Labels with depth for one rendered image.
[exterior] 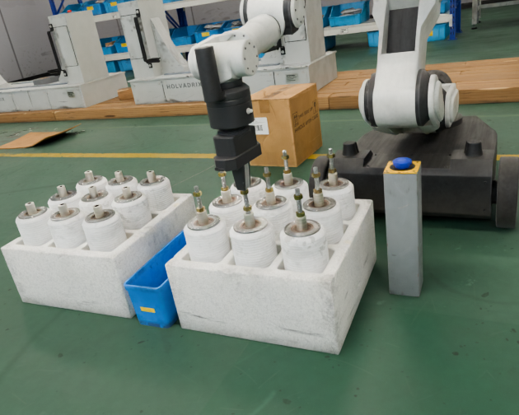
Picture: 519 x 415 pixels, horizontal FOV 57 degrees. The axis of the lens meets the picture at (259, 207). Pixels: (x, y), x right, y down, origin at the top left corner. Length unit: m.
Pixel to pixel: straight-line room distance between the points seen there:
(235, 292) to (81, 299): 0.48
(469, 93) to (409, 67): 1.60
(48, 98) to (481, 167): 3.77
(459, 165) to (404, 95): 0.28
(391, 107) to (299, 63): 1.97
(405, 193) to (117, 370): 0.74
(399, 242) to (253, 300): 0.36
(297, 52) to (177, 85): 0.93
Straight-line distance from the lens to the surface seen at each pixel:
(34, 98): 4.69
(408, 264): 1.17
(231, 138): 0.93
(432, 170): 1.43
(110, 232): 1.26
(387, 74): 1.30
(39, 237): 1.43
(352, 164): 1.48
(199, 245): 1.07
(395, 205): 1.10
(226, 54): 0.90
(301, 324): 1.03
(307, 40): 3.17
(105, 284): 1.28
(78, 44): 4.31
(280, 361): 1.06
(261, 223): 1.04
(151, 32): 3.84
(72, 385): 1.17
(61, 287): 1.41
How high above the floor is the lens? 0.70
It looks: 23 degrees down
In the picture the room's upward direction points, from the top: 9 degrees counter-clockwise
